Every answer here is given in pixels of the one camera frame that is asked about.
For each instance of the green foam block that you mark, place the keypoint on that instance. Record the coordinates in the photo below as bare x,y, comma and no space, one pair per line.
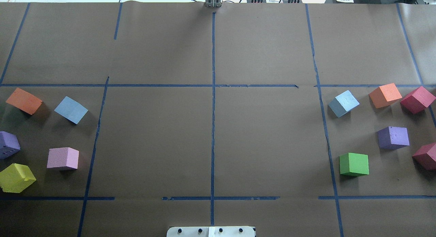
354,164

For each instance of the blue foam block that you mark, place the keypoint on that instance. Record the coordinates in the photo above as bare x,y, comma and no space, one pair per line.
71,110
343,103

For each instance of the orange foam block right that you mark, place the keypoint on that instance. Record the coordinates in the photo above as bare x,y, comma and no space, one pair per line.
385,95

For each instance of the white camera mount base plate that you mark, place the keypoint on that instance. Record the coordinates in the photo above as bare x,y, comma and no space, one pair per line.
211,231

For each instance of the pink foam block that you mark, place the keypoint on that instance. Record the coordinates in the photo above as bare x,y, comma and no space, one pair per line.
62,158

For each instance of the purple foam block right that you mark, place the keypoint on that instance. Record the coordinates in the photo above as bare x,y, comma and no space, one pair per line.
393,138

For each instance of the red foam block upper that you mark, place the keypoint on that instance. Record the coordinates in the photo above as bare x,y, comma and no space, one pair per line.
417,100

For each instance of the yellow foam block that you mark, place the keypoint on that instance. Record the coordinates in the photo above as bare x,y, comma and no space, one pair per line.
16,178

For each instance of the purple foam block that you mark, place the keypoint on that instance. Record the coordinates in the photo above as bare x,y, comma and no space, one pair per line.
9,144
393,138

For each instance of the red foam block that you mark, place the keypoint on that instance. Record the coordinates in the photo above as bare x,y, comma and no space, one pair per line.
426,156
417,100

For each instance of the red foam block lower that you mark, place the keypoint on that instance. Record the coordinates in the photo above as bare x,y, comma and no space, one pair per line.
426,156

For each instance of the orange foam block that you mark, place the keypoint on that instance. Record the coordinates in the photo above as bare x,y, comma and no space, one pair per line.
25,101
385,95

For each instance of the brown paper table cover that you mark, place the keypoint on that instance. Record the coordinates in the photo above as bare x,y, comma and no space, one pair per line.
209,117

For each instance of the orange foam block left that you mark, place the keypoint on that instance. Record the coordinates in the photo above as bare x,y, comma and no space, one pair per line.
25,101

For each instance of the purple foam block left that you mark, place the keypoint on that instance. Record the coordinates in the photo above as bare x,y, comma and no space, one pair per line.
9,144

